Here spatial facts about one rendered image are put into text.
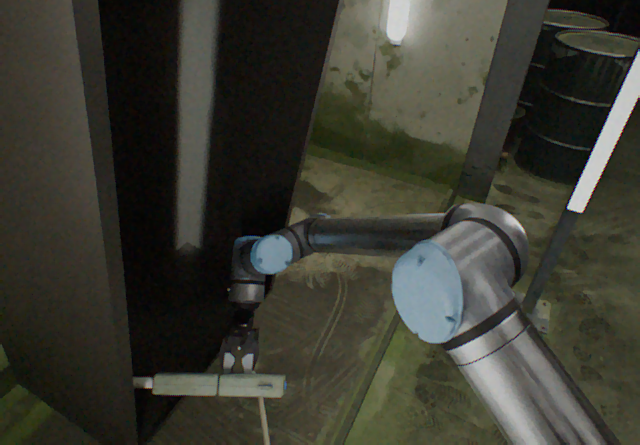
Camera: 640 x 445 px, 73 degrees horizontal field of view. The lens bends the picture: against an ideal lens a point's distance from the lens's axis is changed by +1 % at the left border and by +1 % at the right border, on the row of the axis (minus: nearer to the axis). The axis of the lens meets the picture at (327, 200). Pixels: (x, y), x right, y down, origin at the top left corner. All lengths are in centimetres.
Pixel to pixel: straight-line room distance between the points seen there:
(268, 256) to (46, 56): 67
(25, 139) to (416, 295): 49
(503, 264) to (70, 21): 54
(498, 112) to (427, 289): 212
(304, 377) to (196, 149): 95
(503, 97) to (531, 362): 211
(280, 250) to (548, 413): 66
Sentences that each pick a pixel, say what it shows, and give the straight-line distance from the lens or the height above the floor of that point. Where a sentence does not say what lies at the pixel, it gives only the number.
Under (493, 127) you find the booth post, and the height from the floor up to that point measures 51.
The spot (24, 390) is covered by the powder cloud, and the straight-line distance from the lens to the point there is 130.
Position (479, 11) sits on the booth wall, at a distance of 251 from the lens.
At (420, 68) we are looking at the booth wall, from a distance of 263.
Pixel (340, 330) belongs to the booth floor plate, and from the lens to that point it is 190.
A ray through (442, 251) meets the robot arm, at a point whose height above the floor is 118.
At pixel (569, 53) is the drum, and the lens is 306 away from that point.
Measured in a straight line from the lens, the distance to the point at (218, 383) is 115.
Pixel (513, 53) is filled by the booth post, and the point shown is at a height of 92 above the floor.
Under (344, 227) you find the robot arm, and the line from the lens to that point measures 95.
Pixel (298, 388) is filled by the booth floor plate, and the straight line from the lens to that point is 175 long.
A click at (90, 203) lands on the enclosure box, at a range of 57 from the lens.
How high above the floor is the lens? 153
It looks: 35 degrees down
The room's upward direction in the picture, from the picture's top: 3 degrees clockwise
